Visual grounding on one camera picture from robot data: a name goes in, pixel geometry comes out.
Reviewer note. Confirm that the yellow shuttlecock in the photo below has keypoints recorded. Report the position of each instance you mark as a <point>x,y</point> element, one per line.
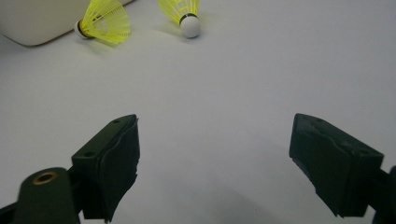
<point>190,26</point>
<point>106,21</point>

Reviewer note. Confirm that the white plastic basket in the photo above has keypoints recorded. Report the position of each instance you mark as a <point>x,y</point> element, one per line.
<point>37,21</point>

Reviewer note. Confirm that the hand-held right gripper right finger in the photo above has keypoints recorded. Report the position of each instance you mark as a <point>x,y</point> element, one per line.
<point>336,168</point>

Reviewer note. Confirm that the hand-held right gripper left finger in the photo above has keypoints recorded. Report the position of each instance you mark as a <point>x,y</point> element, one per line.
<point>106,168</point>

